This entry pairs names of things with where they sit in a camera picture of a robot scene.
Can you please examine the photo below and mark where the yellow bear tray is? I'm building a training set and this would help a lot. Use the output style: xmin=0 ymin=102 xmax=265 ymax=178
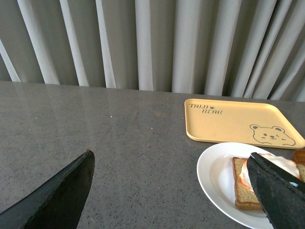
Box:
xmin=184 ymin=98 xmax=305 ymax=149

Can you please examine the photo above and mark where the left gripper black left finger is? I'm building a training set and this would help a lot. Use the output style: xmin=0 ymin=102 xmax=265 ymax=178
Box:
xmin=0 ymin=150 xmax=95 ymax=229

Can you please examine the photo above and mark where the white round plate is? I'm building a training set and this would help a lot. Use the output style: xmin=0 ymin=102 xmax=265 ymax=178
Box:
xmin=197 ymin=142 xmax=273 ymax=229

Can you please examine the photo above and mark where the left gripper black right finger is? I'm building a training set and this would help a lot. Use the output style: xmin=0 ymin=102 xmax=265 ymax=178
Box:
xmin=247 ymin=152 xmax=305 ymax=229

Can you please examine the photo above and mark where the bread slice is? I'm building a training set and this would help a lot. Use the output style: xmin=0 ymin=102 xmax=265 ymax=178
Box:
xmin=232 ymin=156 xmax=305 ymax=211
xmin=293 ymin=149 xmax=305 ymax=165

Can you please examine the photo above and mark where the fried egg filling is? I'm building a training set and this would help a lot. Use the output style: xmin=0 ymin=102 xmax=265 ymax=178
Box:
xmin=238 ymin=154 xmax=301 ymax=192

